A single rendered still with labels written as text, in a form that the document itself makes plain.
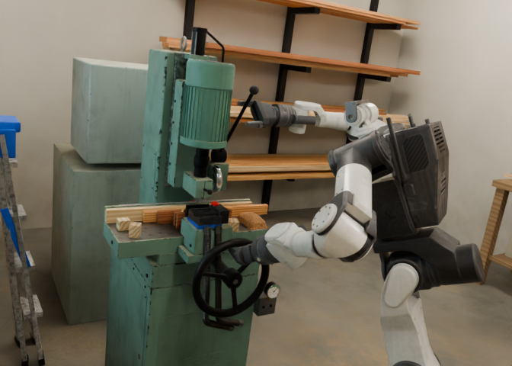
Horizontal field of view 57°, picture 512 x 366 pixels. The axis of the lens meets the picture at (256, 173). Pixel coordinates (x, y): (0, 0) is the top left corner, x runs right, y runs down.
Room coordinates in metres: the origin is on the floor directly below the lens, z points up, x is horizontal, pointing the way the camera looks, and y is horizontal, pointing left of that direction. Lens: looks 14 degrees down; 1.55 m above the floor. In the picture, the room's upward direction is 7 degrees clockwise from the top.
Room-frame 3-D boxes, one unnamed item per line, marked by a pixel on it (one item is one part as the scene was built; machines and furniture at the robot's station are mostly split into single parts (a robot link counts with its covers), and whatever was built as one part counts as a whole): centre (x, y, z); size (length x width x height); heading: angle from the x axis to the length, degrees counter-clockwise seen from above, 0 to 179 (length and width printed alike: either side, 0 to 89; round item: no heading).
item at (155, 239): (1.64, 0.19, 0.87); 0.61 x 0.30 x 0.06; 121
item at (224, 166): (1.99, 0.17, 1.02); 0.09 x 0.07 x 0.12; 121
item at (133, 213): (1.75, 0.26, 0.92); 0.60 x 0.02 x 0.05; 121
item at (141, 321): (1.86, 0.28, 0.35); 0.58 x 0.45 x 0.71; 31
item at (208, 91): (1.75, 0.21, 1.35); 0.18 x 0.18 x 0.31
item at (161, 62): (2.00, 0.37, 1.16); 0.22 x 0.22 x 0.72; 31
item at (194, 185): (1.77, 0.22, 1.03); 0.14 x 0.07 x 0.09; 31
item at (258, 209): (1.78, 0.16, 0.92); 0.54 x 0.02 x 0.04; 121
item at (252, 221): (1.79, -0.01, 0.92); 0.14 x 0.09 x 0.04; 31
